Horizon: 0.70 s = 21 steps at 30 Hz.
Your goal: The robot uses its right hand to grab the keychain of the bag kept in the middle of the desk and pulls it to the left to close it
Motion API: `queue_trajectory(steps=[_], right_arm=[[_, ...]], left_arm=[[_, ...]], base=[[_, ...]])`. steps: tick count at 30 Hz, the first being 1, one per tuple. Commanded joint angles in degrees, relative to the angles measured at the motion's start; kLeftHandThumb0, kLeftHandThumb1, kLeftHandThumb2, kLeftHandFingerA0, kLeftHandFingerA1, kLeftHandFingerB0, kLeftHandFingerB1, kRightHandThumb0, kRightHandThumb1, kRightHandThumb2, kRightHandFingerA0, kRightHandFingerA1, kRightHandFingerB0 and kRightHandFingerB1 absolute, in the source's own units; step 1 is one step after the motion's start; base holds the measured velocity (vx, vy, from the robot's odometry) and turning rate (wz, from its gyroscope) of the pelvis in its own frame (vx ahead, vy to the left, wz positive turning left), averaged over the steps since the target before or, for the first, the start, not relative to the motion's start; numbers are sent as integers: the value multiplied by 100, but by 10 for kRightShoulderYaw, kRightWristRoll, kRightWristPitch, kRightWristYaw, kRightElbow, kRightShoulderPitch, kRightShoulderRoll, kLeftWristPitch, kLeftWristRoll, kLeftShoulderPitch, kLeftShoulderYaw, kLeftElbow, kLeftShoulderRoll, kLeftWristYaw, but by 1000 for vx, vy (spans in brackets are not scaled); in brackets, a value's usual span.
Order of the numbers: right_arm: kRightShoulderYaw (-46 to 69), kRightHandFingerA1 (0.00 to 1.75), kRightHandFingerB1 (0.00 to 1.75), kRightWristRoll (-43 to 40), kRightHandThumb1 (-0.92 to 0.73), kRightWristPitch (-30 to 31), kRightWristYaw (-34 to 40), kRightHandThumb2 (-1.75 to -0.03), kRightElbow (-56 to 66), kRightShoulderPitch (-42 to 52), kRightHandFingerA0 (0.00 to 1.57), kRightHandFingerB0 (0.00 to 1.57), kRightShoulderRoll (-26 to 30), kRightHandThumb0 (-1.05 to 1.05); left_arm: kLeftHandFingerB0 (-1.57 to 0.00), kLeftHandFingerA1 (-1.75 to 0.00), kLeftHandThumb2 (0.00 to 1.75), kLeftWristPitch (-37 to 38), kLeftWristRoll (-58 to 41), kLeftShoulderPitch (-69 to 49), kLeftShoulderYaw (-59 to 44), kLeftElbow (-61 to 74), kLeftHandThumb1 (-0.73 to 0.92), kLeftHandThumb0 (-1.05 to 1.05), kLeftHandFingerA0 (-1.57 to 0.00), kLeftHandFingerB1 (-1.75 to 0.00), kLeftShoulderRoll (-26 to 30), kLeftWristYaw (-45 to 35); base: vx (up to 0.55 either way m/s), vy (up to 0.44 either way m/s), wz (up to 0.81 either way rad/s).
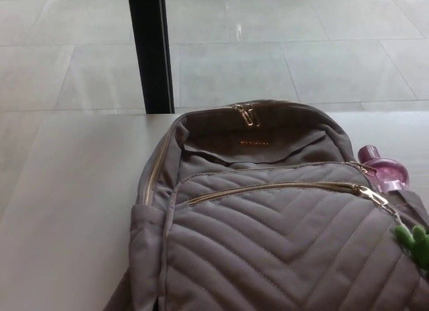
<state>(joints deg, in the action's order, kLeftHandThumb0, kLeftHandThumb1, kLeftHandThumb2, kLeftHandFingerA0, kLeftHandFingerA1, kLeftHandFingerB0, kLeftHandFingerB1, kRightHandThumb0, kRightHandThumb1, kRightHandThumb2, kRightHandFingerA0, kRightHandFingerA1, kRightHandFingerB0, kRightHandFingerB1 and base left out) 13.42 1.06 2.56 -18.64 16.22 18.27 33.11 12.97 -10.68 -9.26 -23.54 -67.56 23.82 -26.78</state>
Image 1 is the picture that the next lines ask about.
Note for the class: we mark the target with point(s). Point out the pink transparent water bottle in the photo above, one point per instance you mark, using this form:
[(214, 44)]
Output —
[(388, 172)]

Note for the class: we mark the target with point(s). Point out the grey quilted backpack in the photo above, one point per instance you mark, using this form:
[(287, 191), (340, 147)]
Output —
[(268, 244)]

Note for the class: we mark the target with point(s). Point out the black window frame post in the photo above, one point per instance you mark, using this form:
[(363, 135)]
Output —
[(151, 49)]

